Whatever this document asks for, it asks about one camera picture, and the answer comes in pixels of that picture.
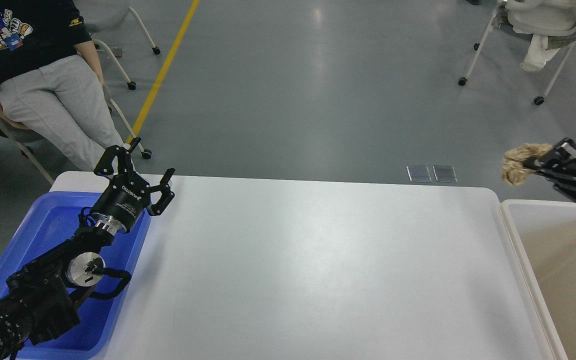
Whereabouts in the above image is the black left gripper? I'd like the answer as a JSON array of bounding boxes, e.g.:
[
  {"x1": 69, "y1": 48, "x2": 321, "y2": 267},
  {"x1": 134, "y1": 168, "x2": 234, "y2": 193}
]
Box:
[{"x1": 90, "y1": 137, "x2": 176, "y2": 235}]

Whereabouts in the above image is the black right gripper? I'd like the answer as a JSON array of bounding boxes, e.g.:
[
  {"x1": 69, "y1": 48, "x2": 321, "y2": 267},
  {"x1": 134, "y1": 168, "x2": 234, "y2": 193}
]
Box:
[{"x1": 521, "y1": 137, "x2": 576, "y2": 203}]

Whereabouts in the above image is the brown paper ball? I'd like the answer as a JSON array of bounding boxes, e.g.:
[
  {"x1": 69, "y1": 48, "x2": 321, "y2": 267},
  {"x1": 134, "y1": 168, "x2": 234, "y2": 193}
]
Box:
[{"x1": 501, "y1": 143, "x2": 553, "y2": 186}]

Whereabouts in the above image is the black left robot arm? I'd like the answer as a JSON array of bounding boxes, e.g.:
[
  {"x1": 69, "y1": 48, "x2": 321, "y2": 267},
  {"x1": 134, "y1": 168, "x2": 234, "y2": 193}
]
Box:
[{"x1": 0, "y1": 136, "x2": 175, "y2": 360}]

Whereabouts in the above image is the white plastic bin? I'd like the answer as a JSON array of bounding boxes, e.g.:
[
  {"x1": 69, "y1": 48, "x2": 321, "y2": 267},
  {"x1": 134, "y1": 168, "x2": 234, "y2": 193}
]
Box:
[{"x1": 500, "y1": 200, "x2": 576, "y2": 360}]

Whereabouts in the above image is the white cloth on chair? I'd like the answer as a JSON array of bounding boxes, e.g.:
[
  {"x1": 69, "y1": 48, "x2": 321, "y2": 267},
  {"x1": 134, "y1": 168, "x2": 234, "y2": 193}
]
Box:
[{"x1": 519, "y1": 34, "x2": 560, "y2": 72}]

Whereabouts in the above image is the right metal floor plate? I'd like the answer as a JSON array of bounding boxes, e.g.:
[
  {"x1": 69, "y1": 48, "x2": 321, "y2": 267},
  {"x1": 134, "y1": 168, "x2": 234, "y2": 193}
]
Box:
[{"x1": 432, "y1": 165, "x2": 458, "y2": 183}]

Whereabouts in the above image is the metal floor plate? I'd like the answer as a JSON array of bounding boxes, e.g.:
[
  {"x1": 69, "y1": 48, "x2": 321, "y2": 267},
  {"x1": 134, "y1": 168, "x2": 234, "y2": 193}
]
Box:
[
  {"x1": 432, "y1": 165, "x2": 458, "y2": 183},
  {"x1": 406, "y1": 165, "x2": 433, "y2": 183}
]

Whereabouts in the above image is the left metal floor plate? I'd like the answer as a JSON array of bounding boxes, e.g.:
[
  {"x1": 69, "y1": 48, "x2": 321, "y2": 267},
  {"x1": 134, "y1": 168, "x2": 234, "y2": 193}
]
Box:
[{"x1": 406, "y1": 165, "x2": 433, "y2": 183}]

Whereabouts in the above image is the white office chair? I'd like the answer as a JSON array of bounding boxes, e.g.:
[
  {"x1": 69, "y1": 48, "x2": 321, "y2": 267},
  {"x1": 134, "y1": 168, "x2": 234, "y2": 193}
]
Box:
[{"x1": 458, "y1": 0, "x2": 576, "y2": 106}]

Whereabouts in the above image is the seated person black shirt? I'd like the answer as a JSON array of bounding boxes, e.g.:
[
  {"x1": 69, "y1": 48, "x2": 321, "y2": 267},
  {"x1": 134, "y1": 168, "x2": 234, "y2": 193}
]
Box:
[{"x1": 0, "y1": 0, "x2": 124, "y2": 171}]

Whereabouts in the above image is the white chair under person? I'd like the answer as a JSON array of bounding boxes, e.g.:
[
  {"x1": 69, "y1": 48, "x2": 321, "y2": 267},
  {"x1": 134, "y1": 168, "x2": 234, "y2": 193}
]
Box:
[{"x1": 0, "y1": 0, "x2": 161, "y2": 185}]

